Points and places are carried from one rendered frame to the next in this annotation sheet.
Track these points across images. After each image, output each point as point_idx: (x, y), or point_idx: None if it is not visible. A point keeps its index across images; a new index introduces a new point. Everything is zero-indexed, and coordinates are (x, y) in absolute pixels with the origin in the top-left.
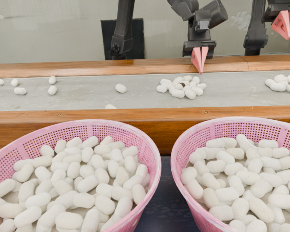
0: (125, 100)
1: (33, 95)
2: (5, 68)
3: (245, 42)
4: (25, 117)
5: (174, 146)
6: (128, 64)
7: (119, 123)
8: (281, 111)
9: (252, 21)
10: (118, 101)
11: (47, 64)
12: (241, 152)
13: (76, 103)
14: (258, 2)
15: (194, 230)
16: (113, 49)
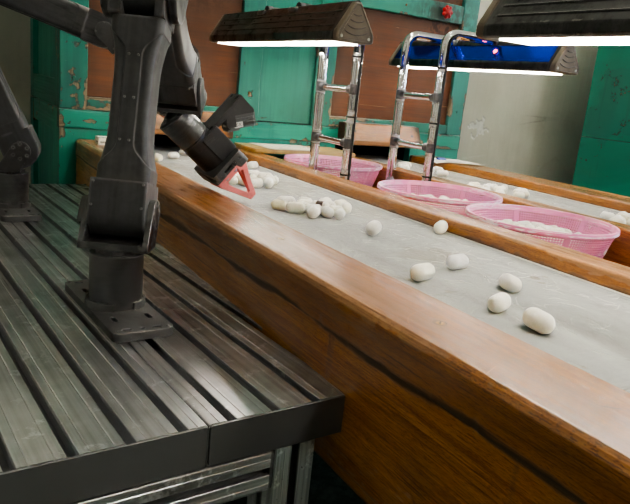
0: (394, 231)
1: (491, 279)
2: (485, 327)
3: (24, 158)
4: (544, 243)
5: (465, 201)
6: (262, 220)
7: (470, 211)
8: (353, 183)
9: (19, 112)
10: (406, 233)
11: (364, 284)
12: None
13: (452, 250)
14: (1, 71)
15: None
16: (153, 226)
